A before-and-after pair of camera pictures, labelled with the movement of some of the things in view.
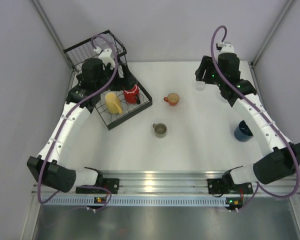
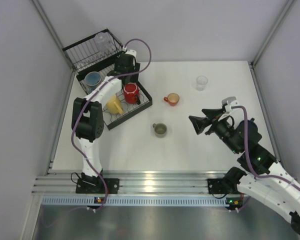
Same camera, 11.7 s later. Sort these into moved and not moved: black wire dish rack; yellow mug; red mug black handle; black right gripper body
Moved: black right gripper body
Not moved: yellow mug; black wire dish rack; red mug black handle
